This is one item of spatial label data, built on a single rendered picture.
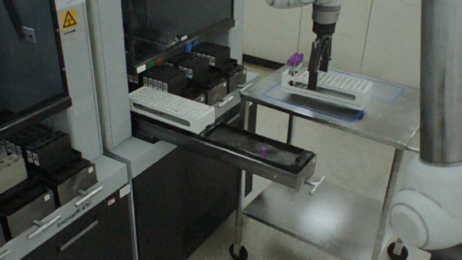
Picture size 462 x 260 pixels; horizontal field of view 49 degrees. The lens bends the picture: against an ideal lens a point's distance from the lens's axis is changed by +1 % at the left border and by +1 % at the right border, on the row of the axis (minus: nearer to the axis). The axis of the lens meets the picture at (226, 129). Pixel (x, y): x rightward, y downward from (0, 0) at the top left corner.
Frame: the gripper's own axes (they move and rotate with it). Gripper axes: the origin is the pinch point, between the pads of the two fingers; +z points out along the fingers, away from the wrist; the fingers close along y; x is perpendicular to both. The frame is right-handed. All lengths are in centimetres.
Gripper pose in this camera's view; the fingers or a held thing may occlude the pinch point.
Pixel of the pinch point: (317, 78)
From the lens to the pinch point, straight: 177.3
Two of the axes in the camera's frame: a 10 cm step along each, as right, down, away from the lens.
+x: -8.8, -2.5, 4.1
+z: -0.2, 8.7, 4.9
